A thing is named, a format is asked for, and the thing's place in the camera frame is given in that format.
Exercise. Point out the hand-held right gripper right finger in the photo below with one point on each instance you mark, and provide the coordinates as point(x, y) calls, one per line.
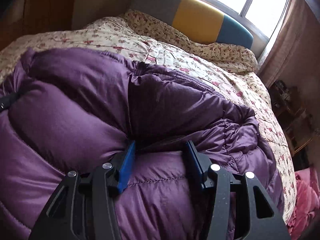
point(192, 160)

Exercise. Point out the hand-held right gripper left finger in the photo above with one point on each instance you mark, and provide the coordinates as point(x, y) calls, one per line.
point(127, 165)

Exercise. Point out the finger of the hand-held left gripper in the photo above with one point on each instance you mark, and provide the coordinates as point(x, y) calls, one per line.
point(7, 101)

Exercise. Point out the purple puffer jacket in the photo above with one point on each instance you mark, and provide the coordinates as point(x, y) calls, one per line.
point(75, 105)

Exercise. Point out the wooden wardrobe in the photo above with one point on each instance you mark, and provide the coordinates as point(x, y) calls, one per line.
point(45, 10)

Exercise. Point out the floral quilt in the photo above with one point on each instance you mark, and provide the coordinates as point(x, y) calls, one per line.
point(175, 55)

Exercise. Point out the wooden chair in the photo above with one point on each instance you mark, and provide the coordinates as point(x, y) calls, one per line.
point(300, 130)

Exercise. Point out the cluttered wooden desk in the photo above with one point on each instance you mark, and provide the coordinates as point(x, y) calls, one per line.
point(285, 95)

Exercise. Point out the pink fleece cloth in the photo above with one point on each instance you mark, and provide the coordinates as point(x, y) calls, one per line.
point(305, 195)

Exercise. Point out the grey yellow blue headboard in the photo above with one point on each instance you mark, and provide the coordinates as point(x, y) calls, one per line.
point(197, 17)

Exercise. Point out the patterned beige curtain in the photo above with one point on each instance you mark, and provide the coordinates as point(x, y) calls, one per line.
point(292, 42)

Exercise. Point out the window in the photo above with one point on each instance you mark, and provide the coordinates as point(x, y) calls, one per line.
point(262, 5)

